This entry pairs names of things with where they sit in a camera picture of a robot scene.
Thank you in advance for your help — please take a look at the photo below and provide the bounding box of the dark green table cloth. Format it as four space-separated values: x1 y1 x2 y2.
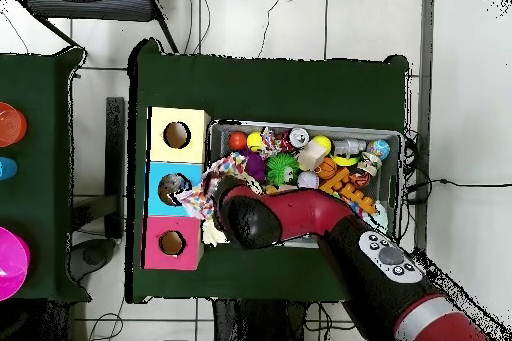
126 38 410 310

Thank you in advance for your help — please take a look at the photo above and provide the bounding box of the purple spiky rubber ball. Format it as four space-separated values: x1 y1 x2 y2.
242 149 267 182

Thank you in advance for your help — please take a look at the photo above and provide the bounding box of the plain wooden block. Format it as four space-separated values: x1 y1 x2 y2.
297 141 328 172

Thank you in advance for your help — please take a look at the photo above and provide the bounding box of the shallow mesh bin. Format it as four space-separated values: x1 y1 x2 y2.
203 119 404 253

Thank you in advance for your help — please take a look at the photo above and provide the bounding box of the orange ball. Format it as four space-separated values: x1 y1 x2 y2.
227 131 249 153

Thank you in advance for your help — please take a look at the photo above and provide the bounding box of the cream knitted cloth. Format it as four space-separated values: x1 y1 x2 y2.
201 216 230 248

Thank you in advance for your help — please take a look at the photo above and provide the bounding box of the magenta plastic bowl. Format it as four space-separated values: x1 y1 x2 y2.
0 226 31 302

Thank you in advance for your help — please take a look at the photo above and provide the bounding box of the small orange basketball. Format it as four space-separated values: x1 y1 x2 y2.
314 156 338 180

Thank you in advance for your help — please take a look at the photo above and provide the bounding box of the dark office chair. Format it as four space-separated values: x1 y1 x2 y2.
23 0 179 54

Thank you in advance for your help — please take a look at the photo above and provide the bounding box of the orange ribbed plastic cup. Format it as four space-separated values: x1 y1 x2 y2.
0 102 28 148

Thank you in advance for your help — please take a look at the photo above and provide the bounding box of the green side table cloth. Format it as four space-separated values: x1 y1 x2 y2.
0 46 91 304

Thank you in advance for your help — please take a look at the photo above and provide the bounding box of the wooden box with three holes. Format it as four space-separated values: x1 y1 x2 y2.
140 106 212 271

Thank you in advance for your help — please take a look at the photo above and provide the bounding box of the silver topped drink can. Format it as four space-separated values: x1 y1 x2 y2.
288 127 312 148

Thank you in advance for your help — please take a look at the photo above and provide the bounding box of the long polka dot cloth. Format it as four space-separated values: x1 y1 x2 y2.
175 127 281 221

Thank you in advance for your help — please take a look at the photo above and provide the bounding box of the blue plastic cup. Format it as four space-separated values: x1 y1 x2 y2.
0 156 19 181

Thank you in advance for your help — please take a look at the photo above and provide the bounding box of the black power cable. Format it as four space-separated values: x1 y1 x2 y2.
403 177 512 198

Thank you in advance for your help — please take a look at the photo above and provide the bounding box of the yellow ball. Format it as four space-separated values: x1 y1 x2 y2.
311 134 333 156
245 131 264 153

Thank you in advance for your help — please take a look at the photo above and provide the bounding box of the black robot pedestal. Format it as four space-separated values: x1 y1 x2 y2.
211 298 311 341

